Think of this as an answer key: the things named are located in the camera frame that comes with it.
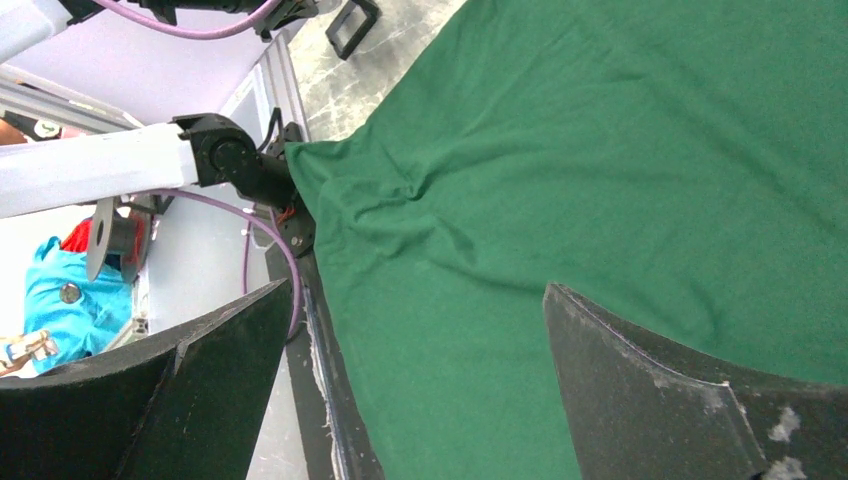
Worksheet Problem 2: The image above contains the cyan cloth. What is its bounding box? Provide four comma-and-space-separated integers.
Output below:
24, 237, 132, 374

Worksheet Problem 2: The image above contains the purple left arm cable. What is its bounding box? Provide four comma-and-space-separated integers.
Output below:
92, 0, 306, 342

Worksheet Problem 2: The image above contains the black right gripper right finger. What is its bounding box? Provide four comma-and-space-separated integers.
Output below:
543, 283, 847, 479

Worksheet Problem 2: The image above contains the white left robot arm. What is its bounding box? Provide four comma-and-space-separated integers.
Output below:
1, 1, 283, 218

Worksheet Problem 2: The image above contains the black square tray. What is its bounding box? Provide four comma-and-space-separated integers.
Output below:
325, 0, 381, 61

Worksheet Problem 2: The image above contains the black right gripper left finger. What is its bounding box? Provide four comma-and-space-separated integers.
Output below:
1, 281, 293, 479

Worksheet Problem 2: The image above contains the green t-shirt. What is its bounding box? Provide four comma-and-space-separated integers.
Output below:
287, 1, 847, 479

